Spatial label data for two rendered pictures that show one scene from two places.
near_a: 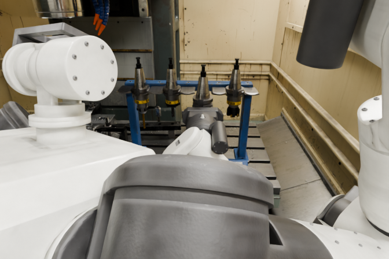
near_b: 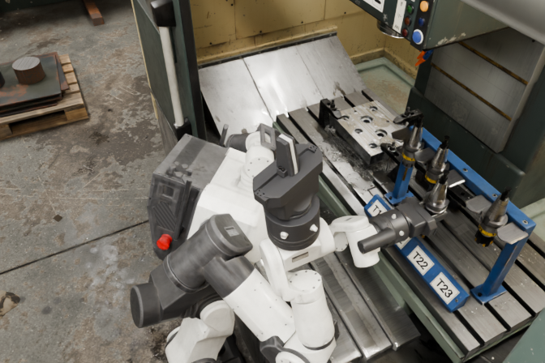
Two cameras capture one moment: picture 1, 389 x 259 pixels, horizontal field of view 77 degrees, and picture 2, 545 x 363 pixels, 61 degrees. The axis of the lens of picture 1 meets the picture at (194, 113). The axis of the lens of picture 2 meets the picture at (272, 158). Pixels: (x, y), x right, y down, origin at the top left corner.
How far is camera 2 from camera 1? 0.86 m
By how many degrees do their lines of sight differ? 53
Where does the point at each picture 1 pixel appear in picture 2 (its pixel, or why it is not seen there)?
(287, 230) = (234, 264)
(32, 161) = (224, 189)
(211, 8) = not seen: outside the picture
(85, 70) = (255, 168)
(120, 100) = (461, 118)
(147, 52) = (520, 82)
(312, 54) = not seen: hidden behind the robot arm
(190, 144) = (346, 227)
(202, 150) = (353, 238)
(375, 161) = not seen: hidden behind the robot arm
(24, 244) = (202, 212)
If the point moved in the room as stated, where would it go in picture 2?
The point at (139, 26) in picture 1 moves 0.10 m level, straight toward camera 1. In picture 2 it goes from (527, 44) to (512, 54)
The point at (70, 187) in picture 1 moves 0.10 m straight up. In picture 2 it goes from (220, 207) to (216, 174)
